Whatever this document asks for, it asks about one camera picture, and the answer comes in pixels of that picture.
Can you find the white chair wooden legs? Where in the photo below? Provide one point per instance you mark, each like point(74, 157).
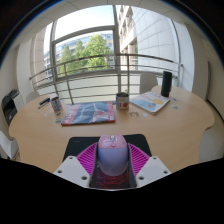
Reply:
point(7, 145)

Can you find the red and blue magazine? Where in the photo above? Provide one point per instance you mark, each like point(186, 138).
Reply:
point(89, 113)

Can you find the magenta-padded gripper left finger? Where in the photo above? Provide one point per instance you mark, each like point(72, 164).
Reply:
point(71, 170)

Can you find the open light blue booklet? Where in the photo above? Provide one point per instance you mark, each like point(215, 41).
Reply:
point(150, 102)

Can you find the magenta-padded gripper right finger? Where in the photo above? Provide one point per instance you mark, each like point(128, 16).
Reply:
point(152, 170)

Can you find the black cylinder speaker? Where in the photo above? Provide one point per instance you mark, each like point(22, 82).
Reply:
point(166, 84)

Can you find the black office printer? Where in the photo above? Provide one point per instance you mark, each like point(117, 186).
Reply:
point(10, 106)

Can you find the metal balcony railing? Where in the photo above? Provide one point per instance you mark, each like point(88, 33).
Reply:
point(100, 57)

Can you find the white mug red print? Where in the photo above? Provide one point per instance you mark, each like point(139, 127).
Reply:
point(122, 102)

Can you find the black mouse pad red print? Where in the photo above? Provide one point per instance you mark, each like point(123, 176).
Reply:
point(81, 141)

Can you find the pink and lilac computer mouse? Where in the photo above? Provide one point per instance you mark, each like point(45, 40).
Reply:
point(112, 156)

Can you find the printed drink can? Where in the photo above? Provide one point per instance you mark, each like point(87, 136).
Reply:
point(56, 104)

